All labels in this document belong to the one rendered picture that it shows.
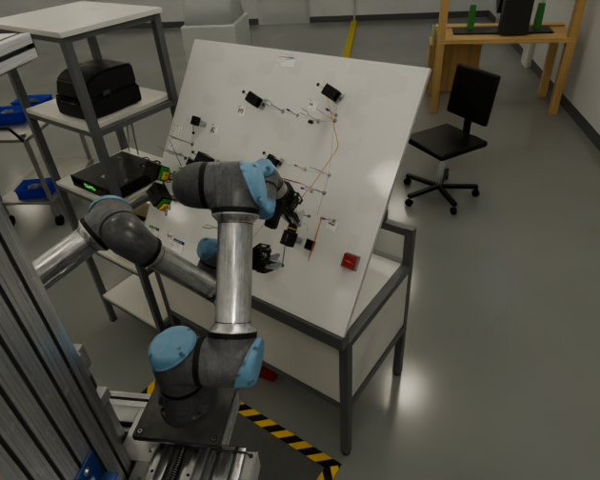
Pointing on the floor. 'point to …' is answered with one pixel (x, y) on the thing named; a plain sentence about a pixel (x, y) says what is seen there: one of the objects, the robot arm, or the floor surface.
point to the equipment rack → (101, 15)
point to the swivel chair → (430, 144)
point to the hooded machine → (214, 23)
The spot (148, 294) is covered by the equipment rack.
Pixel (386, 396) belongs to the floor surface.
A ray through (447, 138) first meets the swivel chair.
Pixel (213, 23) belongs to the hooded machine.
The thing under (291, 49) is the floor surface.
